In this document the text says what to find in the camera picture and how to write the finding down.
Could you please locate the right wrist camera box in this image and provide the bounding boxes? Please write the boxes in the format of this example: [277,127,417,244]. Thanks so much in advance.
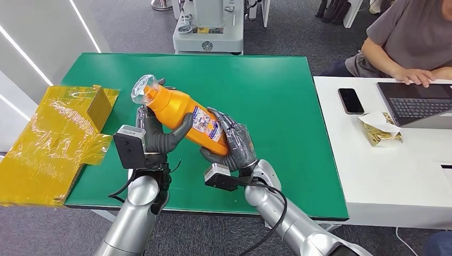
[204,163,256,193]

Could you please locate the person's legs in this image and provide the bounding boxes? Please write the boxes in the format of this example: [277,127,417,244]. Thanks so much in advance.
[313,0,352,26]

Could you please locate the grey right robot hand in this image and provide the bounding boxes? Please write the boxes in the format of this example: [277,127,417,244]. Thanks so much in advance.
[199,107,259,173]

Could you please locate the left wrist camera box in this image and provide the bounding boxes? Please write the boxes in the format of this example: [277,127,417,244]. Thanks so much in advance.
[112,124,167,170]

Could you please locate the gold snack packet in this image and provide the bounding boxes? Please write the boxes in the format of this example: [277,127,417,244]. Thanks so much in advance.
[358,111,405,148]

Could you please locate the black cable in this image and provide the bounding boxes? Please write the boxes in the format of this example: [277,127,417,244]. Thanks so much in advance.
[107,159,183,204]
[238,175,289,256]

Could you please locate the person's right hand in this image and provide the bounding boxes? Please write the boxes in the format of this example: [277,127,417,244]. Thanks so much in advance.
[391,67,437,89]

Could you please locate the black smartphone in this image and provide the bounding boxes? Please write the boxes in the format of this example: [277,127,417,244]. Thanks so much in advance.
[337,87,366,116]

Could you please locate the chrome stand base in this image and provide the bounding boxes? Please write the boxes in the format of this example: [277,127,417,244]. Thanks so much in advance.
[150,0,174,12]

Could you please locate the yellow cardboard box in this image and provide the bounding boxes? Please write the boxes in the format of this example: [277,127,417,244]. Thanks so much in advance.
[0,84,120,208]

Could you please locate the white cable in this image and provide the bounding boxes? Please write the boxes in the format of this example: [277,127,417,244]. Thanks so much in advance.
[395,227,419,256]

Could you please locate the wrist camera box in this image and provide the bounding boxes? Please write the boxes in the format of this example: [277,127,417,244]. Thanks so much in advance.
[204,163,256,193]
[112,124,167,170]

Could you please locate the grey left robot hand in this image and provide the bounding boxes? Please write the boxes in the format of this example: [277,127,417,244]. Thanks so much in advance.
[135,78,195,155]

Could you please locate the person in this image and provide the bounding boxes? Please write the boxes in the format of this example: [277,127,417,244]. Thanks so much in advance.
[319,0,452,89]

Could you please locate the grey laptop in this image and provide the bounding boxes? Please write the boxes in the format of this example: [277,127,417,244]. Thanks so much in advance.
[376,81,452,130]

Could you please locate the orange bottle with clear cap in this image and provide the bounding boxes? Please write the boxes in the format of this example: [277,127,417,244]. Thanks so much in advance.
[131,74,231,157]

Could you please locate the grey white machine column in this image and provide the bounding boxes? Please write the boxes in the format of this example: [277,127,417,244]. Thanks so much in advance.
[172,0,245,56]

